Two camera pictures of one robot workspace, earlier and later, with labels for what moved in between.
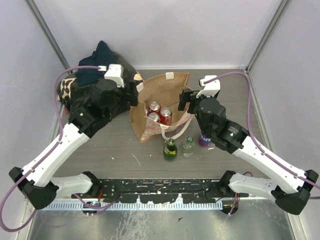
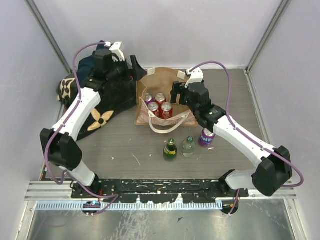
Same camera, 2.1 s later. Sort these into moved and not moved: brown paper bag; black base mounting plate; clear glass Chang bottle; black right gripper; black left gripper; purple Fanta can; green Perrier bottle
Moved: black left gripper; black right gripper; brown paper bag
Not moved: clear glass Chang bottle; black base mounting plate; purple Fanta can; green Perrier bottle
